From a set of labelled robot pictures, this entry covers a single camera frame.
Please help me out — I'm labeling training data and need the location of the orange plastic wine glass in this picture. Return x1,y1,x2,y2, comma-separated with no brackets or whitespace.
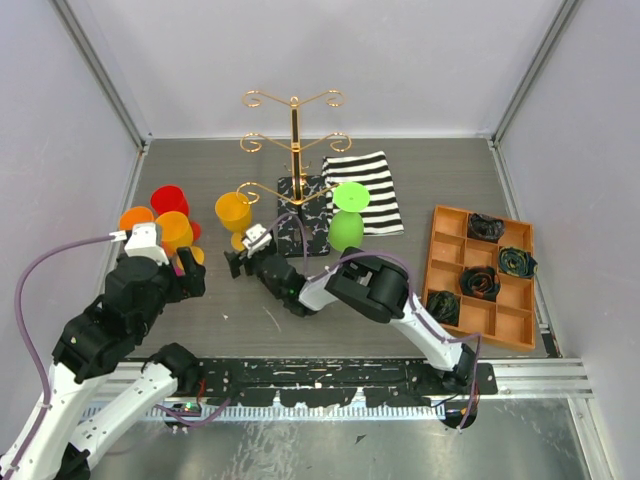
118,206,155,231

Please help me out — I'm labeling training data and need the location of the green plastic wine glass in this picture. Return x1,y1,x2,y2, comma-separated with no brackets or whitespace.
328,182,370,252

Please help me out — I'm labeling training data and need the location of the rolled dark sock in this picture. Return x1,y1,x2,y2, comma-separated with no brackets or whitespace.
459,266,501,302
467,213,506,244
426,291,460,327
498,247,538,279

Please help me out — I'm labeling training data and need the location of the rolled dark sock bottom left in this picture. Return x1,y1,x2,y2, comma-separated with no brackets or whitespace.
426,291,460,327

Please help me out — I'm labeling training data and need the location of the aluminium frame rail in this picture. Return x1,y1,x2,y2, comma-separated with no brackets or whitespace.
51,352,593,437

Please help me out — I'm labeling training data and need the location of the orange wooden compartment tray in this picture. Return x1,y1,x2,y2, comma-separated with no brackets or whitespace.
423,205,537,352

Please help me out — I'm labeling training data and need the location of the rolled dark sock middle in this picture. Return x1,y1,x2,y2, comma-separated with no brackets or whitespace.
459,266,501,302

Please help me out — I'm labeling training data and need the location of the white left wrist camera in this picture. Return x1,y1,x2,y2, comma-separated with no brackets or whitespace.
109,222,169,265

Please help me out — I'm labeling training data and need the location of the gold wine glass rack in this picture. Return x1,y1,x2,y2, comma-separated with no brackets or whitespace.
235,89,352,257

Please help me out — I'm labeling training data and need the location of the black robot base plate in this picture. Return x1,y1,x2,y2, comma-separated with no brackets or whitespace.
142,357,499,409

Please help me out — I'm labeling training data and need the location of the red plastic wine glass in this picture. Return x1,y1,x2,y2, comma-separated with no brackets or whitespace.
150,184,202,241

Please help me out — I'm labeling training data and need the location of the rolled dark sock right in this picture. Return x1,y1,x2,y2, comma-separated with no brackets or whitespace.
498,247,538,279

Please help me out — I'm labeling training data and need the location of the rolled dark sock top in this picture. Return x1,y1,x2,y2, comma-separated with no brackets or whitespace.
467,213,506,244

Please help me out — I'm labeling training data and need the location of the black white striped cloth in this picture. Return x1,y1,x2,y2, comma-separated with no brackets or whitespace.
321,151,404,236

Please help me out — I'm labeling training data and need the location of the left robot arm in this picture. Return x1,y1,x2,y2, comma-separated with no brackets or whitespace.
1,247,206,479

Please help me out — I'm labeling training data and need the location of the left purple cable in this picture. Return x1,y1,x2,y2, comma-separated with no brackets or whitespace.
0,232,131,480

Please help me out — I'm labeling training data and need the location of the yellow wine glass left cluster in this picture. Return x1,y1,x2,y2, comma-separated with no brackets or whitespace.
155,211,205,265

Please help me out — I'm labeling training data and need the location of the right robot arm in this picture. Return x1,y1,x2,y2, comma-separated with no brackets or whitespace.
224,247,478,394

